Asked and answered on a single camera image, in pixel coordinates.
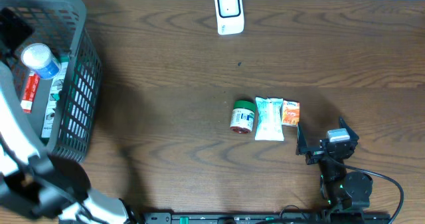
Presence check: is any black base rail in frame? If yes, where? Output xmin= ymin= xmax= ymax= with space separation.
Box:
xmin=142 ymin=211 xmax=390 ymax=224

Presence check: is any orange Kleenex tissue pack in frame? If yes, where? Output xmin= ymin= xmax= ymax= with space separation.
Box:
xmin=282 ymin=100 xmax=300 ymax=126

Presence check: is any red snack package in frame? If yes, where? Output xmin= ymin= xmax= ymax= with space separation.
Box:
xmin=21 ymin=71 xmax=40 ymax=114

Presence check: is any grey plastic shopping basket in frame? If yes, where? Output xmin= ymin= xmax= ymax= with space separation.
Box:
xmin=1 ymin=0 xmax=103 ymax=162

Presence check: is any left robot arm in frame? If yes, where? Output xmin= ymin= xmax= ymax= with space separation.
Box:
xmin=1 ymin=8 xmax=144 ymax=223

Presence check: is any green lid jar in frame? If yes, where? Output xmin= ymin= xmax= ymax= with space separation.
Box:
xmin=230 ymin=100 xmax=256 ymax=134

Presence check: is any green white wipes pack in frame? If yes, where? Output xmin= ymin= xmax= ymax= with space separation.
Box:
xmin=254 ymin=97 xmax=284 ymax=142

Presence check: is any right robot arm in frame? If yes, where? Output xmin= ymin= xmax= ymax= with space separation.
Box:
xmin=296 ymin=118 xmax=373 ymax=211

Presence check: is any white round tub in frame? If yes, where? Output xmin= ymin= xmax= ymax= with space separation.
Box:
xmin=21 ymin=43 xmax=61 ymax=80

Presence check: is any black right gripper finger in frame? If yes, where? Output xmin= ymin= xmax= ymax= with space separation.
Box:
xmin=339 ymin=116 xmax=359 ymax=142
xmin=296 ymin=124 xmax=322 ymax=155

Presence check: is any white barcode scanner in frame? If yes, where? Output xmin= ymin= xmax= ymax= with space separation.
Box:
xmin=214 ymin=0 xmax=244 ymax=35

